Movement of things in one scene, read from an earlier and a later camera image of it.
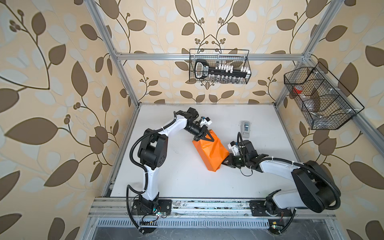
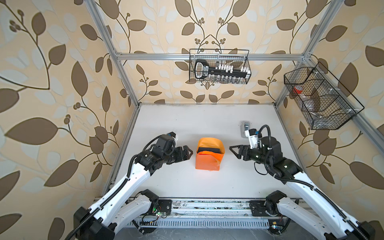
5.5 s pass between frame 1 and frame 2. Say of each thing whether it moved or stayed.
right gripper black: moved
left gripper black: moved
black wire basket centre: stayed
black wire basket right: stayed
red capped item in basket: stayed
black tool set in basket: stayed
